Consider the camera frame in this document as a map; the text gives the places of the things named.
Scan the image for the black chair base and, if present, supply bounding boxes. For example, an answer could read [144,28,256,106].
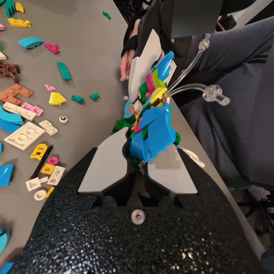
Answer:
[238,193,274,236]

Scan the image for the person's right hand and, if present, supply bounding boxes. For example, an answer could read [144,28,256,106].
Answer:
[119,19,141,82]

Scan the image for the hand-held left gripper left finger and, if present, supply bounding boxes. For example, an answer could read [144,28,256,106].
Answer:
[78,128,131,198]

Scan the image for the scattered loose lego bricks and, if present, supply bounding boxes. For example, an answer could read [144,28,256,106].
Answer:
[0,0,129,274]

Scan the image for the colourful lego model green base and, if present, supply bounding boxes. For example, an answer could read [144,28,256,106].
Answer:
[111,33,231,178]

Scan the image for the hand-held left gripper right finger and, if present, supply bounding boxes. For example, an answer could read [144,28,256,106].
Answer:
[147,144,198,197]

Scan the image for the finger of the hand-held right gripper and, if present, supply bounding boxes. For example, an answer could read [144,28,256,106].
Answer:
[128,28,163,104]
[166,58,178,83]

